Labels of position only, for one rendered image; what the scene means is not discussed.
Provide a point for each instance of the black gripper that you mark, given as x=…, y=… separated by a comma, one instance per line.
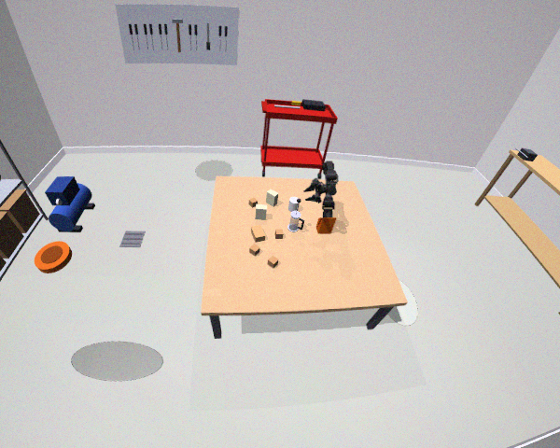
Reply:
x=317, y=196

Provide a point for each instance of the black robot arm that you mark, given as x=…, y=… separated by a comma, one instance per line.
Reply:
x=331, y=180

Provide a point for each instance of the glass french press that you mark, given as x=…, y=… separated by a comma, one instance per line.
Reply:
x=295, y=218

